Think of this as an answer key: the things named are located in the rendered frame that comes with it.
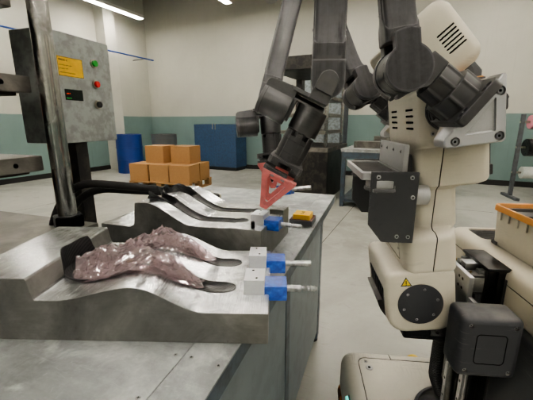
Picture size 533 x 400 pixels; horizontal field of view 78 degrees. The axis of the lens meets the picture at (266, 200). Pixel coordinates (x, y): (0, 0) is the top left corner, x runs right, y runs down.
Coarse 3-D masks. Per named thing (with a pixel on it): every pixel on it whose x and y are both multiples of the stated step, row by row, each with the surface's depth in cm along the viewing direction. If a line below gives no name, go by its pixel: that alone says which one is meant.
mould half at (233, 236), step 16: (176, 192) 102; (208, 192) 111; (144, 208) 90; (160, 208) 88; (176, 208) 92; (192, 208) 96; (208, 208) 101; (256, 208) 101; (272, 208) 101; (288, 208) 104; (112, 224) 95; (128, 224) 95; (144, 224) 91; (160, 224) 89; (176, 224) 88; (192, 224) 87; (208, 224) 87; (224, 224) 86; (240, 224) 85; (112, 240) 96; (208, 240) 85; (224, 240) 84; (240, 240) 82; (256, 240) 81; (272, 240) 90
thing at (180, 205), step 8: (176, 184) 107; (152, 192) 93; (160, 192) 98; (168, 192) 103; (184, 192) 103; (192, 192) 106; (168, 200) 97; (176, 200) 96; (200, 200) 104; (208, 200) 105; (184, 208) 95; (216, 208) 104; (224, 208) 104; (232, 208) 103; (240, 208) 102; (192, 216) 93; (200, 216) 94
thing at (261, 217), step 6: (258, 210) 88; (264, 210) 88; (252, 216) 85; (258, 216) 84; (264, 216) 84; (270, 216) 87; (258, 222) 84; (264, 222) 84; (270, 222) 84; (276, 222) 83; (282, 222) 85; (270, 228) 84; (276, 228) 83; (300, 228) 83
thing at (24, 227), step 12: (0, 216) 130; (12, 216) 130; (24, 216) 130; (36, 216) 130; (0, 228) 115; (12, 228) 115; (24, 228) 115; (36, 228) 115; (48, 228) 115; (0, 240) 103; (12, 240) 103; (24, 240) 103; (0, 252) 94
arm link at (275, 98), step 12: (324, 72) 55; (276, 84) 59; (288, 84) 58; (324, 84) 55; (336, 84) 55; (264, 96) 58; (276, 96) 58; (288, 96) 59; (312, 96) 56; (324, 96) 56; (264, 108) 59; (276, 108) 59; (288, 108) 58; (276, 120) 60
